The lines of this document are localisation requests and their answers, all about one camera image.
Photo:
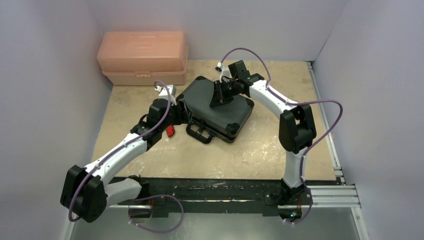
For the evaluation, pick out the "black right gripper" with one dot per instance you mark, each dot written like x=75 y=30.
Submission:
x=222 y=91

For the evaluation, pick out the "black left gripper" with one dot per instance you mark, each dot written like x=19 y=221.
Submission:
x=183 y=117

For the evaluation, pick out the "black poker set case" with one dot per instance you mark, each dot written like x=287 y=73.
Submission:
x=204 y=122

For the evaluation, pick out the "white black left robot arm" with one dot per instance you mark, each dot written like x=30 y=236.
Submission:
x=109 y=165

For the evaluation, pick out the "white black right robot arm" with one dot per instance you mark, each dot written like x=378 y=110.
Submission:
x=296 y=130

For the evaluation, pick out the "red folding utility knife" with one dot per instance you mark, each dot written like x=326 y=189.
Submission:
x=170 y=131

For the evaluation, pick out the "pink translucent plastic toolbox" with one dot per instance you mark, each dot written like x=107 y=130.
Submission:
x=139 y=58

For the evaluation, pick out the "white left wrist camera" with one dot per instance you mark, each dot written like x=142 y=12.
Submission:
x=167 y=92

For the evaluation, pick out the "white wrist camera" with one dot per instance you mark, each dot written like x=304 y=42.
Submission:
x=167 y=92
x=224 y=72

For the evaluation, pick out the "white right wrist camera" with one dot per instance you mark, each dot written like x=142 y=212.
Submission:
x=224 y=72

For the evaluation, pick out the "black aluminium base frame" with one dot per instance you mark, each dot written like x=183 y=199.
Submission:
x=158 y=197

